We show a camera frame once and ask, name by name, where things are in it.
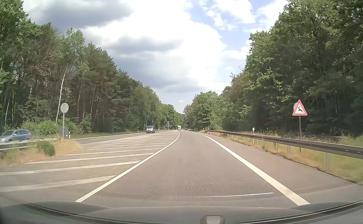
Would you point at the grey metal guard rail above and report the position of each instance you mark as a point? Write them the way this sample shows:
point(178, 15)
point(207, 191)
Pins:
point(10, 145)
point(309, 145)

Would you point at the dry grass traffic island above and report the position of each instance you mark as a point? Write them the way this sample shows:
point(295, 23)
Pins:
point(22, 154)

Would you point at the dark van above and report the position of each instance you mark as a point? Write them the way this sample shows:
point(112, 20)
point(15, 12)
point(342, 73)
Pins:
point(150, 129)

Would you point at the grey-blue car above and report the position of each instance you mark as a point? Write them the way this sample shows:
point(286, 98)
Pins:
point(13, 135)

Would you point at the road markings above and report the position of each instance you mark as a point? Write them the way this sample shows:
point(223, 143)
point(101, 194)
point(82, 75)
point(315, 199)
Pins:
point(262, 175)

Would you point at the grey asphalt road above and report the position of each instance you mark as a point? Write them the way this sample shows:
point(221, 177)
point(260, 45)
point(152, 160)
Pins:
point(194, 165)

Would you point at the grass verge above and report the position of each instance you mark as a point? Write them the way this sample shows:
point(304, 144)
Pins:
point(340, 161)

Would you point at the round road sign on post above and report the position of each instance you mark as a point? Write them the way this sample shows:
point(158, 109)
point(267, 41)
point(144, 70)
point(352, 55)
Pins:
point(64, 109)

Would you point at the red triangular warning sign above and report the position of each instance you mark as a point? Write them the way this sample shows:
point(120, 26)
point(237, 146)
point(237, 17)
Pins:
point(299, 109)

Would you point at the wood of tall trees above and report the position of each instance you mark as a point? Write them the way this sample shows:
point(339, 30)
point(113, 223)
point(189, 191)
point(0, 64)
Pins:
point(309, 71)
point(44, 81)

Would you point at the car's own bonnet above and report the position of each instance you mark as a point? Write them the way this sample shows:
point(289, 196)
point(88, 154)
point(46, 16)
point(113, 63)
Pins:
point(169, 214)

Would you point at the green bush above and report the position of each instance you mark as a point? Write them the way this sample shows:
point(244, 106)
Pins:
point(46, 147)

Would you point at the white marker post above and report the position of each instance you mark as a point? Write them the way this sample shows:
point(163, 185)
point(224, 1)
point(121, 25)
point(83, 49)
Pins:
point(253, 133)

